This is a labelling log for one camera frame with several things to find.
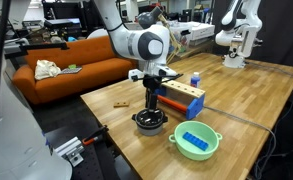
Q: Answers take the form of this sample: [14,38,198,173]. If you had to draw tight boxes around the black glass pot lid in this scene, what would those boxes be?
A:
[134,108,166,128]

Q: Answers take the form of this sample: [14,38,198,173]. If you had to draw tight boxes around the orange sofa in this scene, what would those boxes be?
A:
[12,35,139,106]

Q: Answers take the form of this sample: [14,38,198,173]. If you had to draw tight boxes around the black breadboard table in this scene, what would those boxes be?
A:
[44,96,134,180]

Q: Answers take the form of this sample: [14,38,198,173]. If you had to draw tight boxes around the blue bottle white cap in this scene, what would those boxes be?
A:
[190,71,201,89]

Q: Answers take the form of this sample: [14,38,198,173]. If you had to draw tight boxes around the black clamp orange handle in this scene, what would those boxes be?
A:
[81,125,110,147]

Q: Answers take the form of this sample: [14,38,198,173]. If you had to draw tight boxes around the white round chair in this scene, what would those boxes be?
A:
[86,28,110,40]

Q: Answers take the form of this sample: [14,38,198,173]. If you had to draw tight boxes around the clear plastic toy bin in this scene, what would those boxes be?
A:
[167,20,192,54]

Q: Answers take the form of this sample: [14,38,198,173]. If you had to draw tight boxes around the white flat box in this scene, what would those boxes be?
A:
[185,21,216,42]

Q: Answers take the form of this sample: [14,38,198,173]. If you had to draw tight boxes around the mint green bowl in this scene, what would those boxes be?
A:
[168,120,223,162]

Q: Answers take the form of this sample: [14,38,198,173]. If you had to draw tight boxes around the grey pot with black handles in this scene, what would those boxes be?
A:
[131,108,169,137]

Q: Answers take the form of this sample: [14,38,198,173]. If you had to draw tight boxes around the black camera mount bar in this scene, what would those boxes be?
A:
[18,42,70,57]

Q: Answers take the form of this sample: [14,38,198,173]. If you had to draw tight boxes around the aluminium bracket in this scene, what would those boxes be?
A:
[54,136,86,168]

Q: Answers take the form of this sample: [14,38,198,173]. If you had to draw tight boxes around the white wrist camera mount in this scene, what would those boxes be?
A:
[128,66,184,83]

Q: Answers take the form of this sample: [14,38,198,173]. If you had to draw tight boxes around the wooden block with two holes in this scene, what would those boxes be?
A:
[113,101,130,108]

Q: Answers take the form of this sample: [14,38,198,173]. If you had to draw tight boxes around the grey lamp cable with switch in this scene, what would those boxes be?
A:
[203,105,277,180]

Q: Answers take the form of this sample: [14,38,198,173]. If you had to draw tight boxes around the grey keyboard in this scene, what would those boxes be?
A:
[58,66,83,75]

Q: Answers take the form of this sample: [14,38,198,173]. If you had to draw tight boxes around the white cloth bag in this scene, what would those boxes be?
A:
[34,59,62,81]

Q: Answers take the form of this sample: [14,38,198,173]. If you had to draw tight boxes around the wooden toy toolbox blue ends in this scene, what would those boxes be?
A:
[154,79,206,121]

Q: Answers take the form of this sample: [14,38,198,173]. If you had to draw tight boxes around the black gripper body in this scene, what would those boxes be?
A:
[142,75,163,102]

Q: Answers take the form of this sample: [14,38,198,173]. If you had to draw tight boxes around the blue toy brick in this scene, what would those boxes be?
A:
[182,131,209,152]

